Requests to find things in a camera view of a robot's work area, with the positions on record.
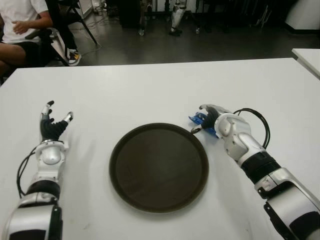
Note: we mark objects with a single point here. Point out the left robot hand black silver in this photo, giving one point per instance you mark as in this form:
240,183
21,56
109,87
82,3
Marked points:
51,128

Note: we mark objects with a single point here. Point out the right robot hand black silver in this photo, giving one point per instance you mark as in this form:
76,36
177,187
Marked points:
212,117

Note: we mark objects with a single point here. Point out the blue Oreo cookie pack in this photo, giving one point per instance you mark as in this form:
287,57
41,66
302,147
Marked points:
196,118

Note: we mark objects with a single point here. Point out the left robot arm silver black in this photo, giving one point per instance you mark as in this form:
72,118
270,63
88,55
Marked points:
47,160

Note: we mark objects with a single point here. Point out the right robot arm silver black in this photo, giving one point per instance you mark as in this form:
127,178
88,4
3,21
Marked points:
250,150

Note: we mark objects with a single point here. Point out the round dark brown tray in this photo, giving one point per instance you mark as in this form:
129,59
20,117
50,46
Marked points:
158,170

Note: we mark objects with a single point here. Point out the black wheeled stand leg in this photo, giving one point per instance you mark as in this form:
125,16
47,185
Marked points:
141,31
198,31

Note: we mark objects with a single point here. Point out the person in black clothes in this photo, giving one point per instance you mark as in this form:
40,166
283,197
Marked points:
66,35

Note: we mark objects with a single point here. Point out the grey armrest office chair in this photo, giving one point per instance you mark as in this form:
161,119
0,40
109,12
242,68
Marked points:
33,34

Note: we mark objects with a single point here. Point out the white humanoid robot legs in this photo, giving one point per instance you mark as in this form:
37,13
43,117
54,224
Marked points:
177,17

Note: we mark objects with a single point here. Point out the black folding chair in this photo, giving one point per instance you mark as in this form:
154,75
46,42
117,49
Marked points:
75,18

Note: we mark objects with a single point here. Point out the white side table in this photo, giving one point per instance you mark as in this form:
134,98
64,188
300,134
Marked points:
308,58

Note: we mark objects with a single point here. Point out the seated person in white shirt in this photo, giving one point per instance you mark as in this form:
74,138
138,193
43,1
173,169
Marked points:
17,15

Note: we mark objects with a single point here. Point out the white curved panel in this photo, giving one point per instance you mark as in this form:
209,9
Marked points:
303,15

